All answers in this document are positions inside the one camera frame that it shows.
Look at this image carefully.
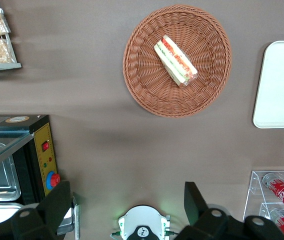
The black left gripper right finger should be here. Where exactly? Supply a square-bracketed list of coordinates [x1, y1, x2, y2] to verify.
[176, 181, 233, 240]

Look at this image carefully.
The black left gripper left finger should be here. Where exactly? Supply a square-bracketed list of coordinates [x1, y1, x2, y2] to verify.
[11, 180, 72, 240]

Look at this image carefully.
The plastic sandwich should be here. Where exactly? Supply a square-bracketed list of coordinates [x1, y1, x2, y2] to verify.
[153, 34, 199, 90]

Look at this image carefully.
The brown round wicker basket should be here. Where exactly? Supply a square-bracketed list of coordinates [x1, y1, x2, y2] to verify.
[122, 4, 233, 118]

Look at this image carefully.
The cream plastic tray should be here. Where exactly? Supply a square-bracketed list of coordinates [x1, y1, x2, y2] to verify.
[252, 40, 284, 130]

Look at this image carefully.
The black glass food warmer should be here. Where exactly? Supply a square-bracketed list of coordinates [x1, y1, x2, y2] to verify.
[0, 114, 62, 226]

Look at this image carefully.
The clear acrylic bottle rack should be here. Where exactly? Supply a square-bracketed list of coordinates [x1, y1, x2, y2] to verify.
[242, 170, 284, 240]

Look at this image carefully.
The grey wire rack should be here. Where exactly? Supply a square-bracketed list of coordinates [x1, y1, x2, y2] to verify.
[0, 0, 23, 74]

